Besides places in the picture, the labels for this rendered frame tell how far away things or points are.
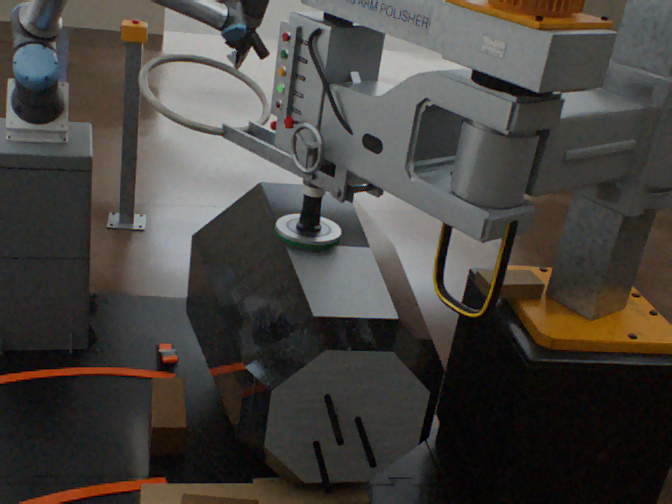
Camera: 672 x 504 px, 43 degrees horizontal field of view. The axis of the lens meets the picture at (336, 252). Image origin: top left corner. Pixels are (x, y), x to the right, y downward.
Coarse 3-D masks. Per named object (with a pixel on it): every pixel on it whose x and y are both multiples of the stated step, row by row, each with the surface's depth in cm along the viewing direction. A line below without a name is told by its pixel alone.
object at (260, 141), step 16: (224, 128) 294; (256, 128) 298; (240, 144) 288; (256, 144) 281; (272, 144) 293; (272, 160) 276; (288, 160) 269; (304, 176) 264; (320, 176) 258; (352, 176) 264; (336, 192) 248; (352, 192) 249; (368, 192) 259
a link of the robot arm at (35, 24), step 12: (36, 0) 289; (48, 0) 286; (60, 0) 286; (12, 12) 307; (24, 12) 297; (36, 12) 292; (48, 12) 291; (60, 12) 293; (12, 24) 305; (24, 24) 297; (36, 24) 297; (48, 24) 297; (60, 24) 305; (12, 36) 304; (24, 36) 300; (36, 36) 299; (48, 36) 301
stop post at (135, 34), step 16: (128, 32) 417; (144, 32) 418; (128, 48) 422; (128, 64) 426; (128, 80) 429; (128, 96) 433; (128, 112) 436; (128, 128) 440; (128, 144) 444; (128, 160) 447; (128, 176) 451; (128, 192) 455; (128, 208) 459; (112, 224) 458; (128, 224) 462; (144, 224) 465
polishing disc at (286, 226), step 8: (288, 216) 283; (296, 216) 284; (280, 224) 276; (288, 224) 277; (320, 224) 281; (328, 224) 281; (336, 224) 282; (280, 232) 272; (288, 232) 271; (296, 232) 272; (304, 232) 273; (320, 232) 275; (328, 232) 276; (336, 232) 277; (296, 240) 268; (304, 240) 268; (312, 240) 268; (320, 240) 269; (328, 240) 270; (336, 240) 273
